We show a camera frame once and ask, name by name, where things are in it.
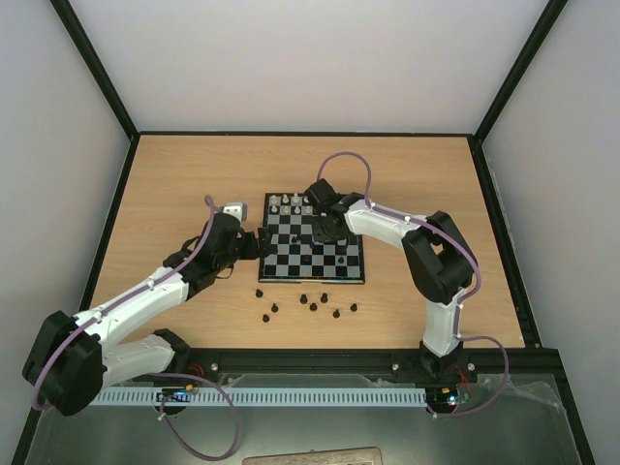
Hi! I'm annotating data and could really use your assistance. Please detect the right controller circuit board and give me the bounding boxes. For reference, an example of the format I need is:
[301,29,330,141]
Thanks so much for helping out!
[425,385,473,406]

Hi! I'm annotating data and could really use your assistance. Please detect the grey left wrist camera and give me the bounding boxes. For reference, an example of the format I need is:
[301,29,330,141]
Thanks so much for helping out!
[222,201,248,223]

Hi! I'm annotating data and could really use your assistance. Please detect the black aluminium mounting rail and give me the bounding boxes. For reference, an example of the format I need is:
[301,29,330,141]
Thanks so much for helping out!
[183,346,563,384]

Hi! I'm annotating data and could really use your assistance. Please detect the left controller circuit board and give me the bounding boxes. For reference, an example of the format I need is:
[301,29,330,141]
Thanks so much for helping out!
[154,385,200,403]

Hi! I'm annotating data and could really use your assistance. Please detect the black white chess board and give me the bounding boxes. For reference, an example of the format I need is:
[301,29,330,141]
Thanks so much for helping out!
[258,193,365,284]

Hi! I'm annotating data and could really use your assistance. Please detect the black cage frame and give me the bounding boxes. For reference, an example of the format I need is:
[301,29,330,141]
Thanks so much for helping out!
[9,0,597,465]

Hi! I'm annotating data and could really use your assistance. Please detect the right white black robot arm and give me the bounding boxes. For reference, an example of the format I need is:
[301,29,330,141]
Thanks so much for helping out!
[304,188,481,380]

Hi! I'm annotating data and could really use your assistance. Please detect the controller circuit board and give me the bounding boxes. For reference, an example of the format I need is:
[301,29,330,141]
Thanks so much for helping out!
[425,385,473,406]
[154,385,200,403]

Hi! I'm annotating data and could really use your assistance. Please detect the light blue slotted cable duct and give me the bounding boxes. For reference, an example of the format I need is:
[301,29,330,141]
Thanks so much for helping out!
[91,387,427,408]

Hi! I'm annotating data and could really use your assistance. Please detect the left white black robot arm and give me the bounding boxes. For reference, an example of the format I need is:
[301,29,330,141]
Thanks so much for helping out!
[22,209,271,417]

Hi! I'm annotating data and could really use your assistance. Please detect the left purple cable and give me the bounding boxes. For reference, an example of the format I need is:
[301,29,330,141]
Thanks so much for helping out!
[30,194,241,460]

